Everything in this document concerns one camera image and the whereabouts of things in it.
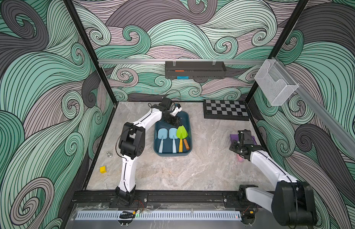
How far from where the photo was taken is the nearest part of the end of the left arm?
0.74 meters

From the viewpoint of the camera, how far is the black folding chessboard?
3.58 feet

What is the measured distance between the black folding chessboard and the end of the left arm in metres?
0.32
